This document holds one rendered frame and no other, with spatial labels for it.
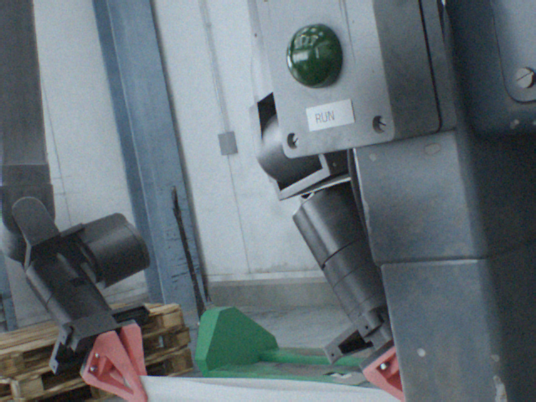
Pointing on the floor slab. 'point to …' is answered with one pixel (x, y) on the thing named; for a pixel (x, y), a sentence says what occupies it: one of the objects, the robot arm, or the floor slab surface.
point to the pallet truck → (255, 342)
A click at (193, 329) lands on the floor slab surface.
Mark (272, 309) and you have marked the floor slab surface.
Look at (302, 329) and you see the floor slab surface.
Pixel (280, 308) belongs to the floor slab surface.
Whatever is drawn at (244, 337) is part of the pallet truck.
